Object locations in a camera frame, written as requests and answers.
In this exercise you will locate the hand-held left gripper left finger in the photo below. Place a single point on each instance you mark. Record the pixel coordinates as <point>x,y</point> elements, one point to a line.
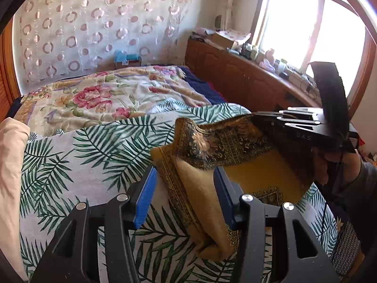
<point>145,194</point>

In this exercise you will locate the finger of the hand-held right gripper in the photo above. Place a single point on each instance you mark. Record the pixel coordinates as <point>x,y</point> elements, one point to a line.
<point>282,125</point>
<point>300,113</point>

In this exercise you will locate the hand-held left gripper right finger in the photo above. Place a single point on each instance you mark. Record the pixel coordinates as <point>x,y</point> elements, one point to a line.
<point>225,194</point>

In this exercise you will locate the golden patterned garment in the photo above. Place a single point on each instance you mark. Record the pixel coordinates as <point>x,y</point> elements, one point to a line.
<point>200,194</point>

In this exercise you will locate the person's right forearm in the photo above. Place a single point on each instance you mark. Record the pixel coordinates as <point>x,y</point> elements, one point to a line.
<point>356,179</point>

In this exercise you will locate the person's right hand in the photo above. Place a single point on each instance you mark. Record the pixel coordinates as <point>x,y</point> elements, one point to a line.
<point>322,168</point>

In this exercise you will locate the row of small jars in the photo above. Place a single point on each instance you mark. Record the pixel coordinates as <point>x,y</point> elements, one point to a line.
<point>271,62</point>

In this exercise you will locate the palm leaf print blanket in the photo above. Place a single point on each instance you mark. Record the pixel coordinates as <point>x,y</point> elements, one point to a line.
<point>88,159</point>

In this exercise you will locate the wooden cabinet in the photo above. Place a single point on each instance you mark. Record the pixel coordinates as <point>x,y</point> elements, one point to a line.
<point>235,76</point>

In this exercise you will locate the window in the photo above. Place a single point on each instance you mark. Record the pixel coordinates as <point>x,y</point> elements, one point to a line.
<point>294,20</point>

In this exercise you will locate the navy blue bed sheet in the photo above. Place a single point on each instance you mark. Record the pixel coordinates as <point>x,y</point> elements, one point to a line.
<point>200,84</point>

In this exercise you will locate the pink dotted cloth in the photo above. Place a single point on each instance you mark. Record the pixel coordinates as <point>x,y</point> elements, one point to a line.
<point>235,34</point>

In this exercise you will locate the cardboard box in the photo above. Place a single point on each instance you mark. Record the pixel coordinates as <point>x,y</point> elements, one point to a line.
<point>223,39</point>

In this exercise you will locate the floral print blanket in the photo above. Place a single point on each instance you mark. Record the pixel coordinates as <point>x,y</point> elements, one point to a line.
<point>97,97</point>

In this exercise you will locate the person's dotted dark clothing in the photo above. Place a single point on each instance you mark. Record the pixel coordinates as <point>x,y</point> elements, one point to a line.
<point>347,247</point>

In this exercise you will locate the cream pillow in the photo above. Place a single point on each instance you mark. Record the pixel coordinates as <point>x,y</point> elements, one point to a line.
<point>11,168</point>

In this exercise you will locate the blue object on box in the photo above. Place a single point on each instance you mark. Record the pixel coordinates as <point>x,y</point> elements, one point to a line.
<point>126,58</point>

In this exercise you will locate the sheer circle pattern curtain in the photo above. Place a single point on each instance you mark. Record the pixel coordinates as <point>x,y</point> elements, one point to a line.
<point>88,14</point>

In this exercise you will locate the wooden headboard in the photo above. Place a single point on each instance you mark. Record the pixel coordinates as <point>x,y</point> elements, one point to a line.
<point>7,64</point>

